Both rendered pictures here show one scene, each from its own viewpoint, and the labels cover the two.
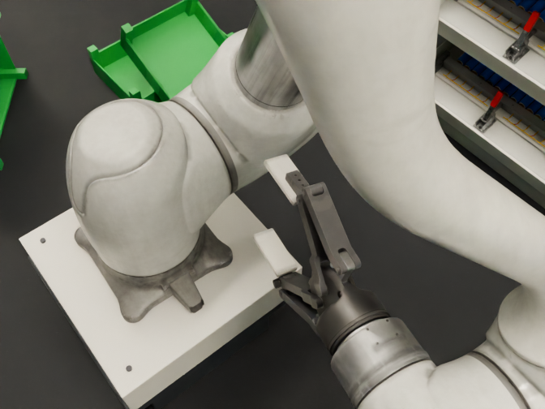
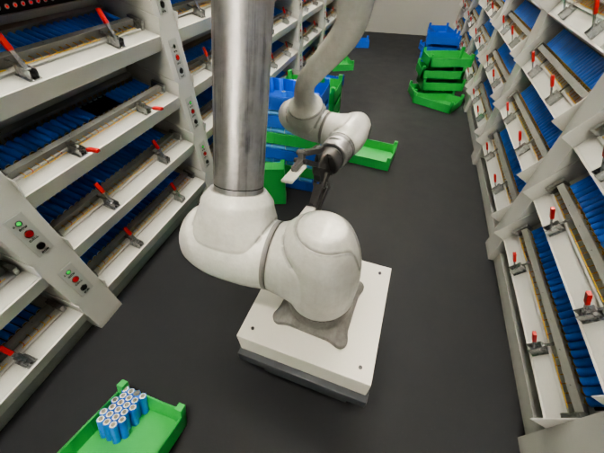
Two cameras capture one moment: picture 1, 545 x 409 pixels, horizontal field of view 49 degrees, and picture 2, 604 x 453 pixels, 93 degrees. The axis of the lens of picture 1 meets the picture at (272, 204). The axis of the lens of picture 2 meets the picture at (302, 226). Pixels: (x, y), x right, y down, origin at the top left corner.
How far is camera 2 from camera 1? 0.83 m
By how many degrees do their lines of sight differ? 66
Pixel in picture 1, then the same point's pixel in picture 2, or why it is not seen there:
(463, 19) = (81, 231)
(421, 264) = not seen: hidden behind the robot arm
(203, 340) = not seen: hidden behind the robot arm
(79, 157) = (350, 240)
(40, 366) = (391, 401)
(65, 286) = (372, 330)
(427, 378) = (339, 128)
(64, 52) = not seen: outside the picture
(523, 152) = (155, 226)
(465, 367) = (329, 123)
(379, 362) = (342, 137)
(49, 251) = (362, 357)
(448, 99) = (119, 264)
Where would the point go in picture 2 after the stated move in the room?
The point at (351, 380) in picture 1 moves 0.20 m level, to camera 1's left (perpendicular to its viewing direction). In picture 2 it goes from (350, 147) to (403, 184)
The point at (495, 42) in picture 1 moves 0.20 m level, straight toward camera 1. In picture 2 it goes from (102, 214) to (169, 209)
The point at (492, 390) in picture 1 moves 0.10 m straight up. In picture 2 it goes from (333, 115) to (335, 79)
